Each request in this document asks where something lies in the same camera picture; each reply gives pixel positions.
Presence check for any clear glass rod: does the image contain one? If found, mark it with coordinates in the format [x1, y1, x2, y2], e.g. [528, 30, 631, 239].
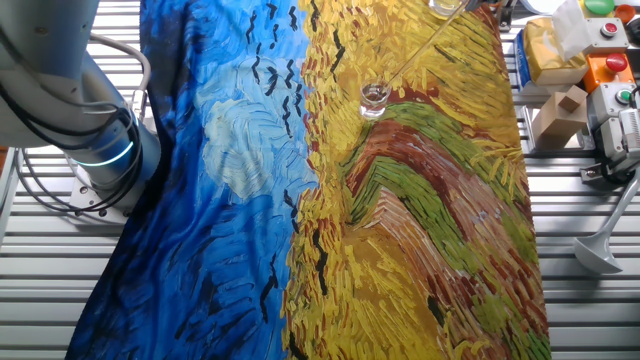
[383, 0, 470, 90]

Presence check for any small glass beaker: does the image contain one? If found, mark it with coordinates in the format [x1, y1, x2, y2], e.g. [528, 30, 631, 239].
[358, 77, 394, 120]

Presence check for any large glass beaker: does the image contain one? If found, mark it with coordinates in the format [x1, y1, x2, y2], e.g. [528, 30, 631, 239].
[428, 0, 469, 20]

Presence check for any white rounded object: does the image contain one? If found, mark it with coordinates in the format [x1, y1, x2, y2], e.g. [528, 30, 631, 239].
[519, 0, 569, 15]

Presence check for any blue pack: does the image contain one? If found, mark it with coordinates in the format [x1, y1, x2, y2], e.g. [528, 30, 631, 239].
[513, 28, 532, 95]

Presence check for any yellow paper pack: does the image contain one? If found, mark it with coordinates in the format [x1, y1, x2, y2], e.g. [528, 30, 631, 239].
[522, 17, 590, 86]

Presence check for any white tissue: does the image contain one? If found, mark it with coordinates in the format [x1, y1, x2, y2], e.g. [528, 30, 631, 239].
[549, 0, 595, 62]

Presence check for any grey box with red button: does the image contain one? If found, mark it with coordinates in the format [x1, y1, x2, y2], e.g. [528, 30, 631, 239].
[582, 17, 630, 55]

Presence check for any grey metal tray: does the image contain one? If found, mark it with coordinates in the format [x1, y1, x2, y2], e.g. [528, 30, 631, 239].
[520, 104, 597, 157]

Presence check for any orange box with red button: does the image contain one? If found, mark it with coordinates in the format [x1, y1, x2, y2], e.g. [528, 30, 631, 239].
[582, 52, 636, 94]

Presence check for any beige wooden block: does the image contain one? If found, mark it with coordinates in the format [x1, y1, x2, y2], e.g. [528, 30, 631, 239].
[530, 83, 590, 150]

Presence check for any grey box with green button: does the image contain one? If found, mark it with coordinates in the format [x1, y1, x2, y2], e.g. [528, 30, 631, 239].
[585, 82, 637, 126]

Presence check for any painted wheatfield tablecloth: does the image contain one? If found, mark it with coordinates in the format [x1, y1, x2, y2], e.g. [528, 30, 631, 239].
[64, 0, 554, 360]

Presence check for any silver angle bracket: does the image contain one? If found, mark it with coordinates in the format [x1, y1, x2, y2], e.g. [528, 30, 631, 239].
[579, 163, 610, 184]

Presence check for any black device cable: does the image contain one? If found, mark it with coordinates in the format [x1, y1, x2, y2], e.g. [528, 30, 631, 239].
[593, 144, 639, 185]

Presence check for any thick grey cable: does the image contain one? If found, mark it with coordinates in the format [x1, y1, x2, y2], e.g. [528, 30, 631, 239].
[82, 29, 153, 125]

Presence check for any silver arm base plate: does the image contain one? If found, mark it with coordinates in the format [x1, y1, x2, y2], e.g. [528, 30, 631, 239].
[67, 174, 135, 227]

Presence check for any grey metal frame bar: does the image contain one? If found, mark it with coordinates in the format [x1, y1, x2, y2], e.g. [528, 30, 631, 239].
[0, 148, 21, 246]

